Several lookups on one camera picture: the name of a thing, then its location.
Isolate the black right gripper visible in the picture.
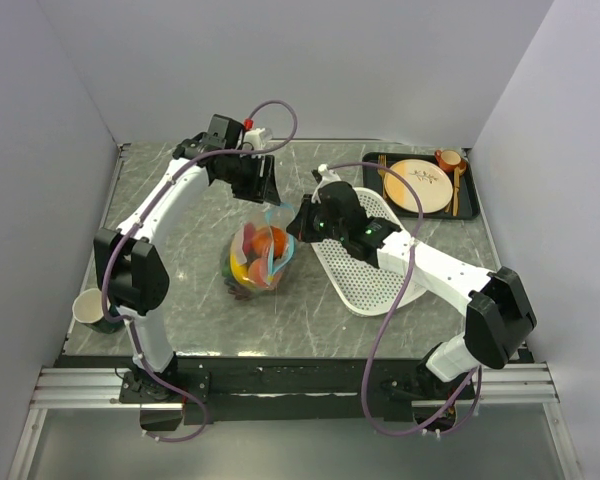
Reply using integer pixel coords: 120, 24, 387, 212
287, 194, 347, 243

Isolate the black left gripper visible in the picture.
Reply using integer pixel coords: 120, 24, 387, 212
218, 153, 281, 206

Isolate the small orange pumpkin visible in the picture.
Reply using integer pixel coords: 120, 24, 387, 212
252, 226, 287, 259

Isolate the clear zip top bag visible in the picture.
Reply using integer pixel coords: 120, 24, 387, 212
219, 203, 296, 301

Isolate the white perforated plastic basket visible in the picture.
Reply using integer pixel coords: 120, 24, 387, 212
311, 187, 426, 317

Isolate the orange peach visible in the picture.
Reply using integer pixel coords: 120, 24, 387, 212
247, 257, 273, 288

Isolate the yellow banana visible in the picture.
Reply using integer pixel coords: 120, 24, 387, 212
229, 253, 261, 288

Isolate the green vegetable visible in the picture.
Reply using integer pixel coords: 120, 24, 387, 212
220, 257, 232, 277

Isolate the red grape bunch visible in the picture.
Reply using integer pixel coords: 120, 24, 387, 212
228, 285, 252, 301

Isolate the red chili pepper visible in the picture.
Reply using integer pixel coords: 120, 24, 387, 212
242, 222, 256, 252

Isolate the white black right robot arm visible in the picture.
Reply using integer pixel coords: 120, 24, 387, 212
286, 181, 537, 398

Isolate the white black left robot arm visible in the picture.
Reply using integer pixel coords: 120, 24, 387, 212
94, 115, 281, 402

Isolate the gold fork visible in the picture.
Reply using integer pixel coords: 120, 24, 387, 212
377, 154, 388, 200

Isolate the beige plate with branch pattern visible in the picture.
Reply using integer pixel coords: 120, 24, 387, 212
384, 159, 454, 214

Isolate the small orange cup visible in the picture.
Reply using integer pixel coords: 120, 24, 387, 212
434, 149, 466, 173

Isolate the wooden knife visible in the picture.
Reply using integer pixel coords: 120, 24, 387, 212
452, 167, 465, 217

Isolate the black rectangular tray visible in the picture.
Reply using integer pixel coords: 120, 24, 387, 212
362, 152, 480, 220

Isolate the dark green mug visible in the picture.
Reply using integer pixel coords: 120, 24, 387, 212
72, 288, 123, 334

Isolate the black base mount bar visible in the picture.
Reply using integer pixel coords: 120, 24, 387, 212
55, 355, 475, 432

